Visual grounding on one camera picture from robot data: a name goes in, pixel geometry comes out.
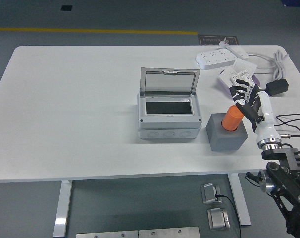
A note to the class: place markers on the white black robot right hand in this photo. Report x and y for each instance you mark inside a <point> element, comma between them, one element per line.
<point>265,116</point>

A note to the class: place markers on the orange cylindrical battery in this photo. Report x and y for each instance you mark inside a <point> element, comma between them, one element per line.
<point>230,119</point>

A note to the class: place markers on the grey plastic junction box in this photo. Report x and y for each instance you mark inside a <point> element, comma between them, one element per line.
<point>169,122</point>

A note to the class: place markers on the transparent hinged box lid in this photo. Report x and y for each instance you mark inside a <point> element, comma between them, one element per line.
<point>143,81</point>

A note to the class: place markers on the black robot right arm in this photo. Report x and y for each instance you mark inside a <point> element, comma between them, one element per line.
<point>283,178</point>

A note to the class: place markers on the grey cube battery holder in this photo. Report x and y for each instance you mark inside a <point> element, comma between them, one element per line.
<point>224,141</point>

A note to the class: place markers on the white square socket box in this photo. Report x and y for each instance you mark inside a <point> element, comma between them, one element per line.
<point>246,65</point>

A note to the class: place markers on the small white flat box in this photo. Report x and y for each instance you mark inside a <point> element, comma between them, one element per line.
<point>241,52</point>

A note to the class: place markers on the metal floor socket box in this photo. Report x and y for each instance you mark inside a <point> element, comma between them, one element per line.
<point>210,193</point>
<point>218,219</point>

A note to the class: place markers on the black power adapter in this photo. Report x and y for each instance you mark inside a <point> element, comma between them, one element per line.
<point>277,86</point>

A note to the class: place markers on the printed white socket packet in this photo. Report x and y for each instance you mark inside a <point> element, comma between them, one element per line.
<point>242,75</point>

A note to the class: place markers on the purple oval tray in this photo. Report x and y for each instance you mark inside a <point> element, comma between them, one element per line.
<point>223,87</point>

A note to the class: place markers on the white plain socket panel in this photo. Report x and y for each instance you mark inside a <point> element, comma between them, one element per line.
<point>225,77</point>

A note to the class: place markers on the white power strip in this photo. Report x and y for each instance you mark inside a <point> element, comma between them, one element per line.
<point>215,58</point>

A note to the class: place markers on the white table leg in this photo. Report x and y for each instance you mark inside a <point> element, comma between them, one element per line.
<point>240,205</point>
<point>63,205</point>

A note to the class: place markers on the dark floor sign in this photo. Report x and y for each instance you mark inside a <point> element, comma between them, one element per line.
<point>212,39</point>

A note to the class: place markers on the blue object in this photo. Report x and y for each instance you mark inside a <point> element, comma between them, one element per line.
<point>297,2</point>

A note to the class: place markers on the grey metal floor plate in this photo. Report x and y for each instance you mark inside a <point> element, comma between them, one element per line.
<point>106,234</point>
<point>168,233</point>

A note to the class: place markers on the black square floor cover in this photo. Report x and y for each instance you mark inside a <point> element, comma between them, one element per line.
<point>66,8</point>

